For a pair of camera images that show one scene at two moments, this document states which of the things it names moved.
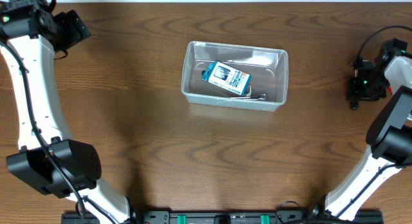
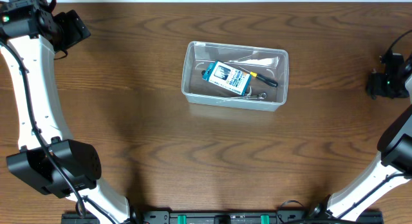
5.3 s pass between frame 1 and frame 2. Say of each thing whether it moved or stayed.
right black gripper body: moved
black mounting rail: stayed
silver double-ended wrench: stayed
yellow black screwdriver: moved
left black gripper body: stayed
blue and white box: stayed
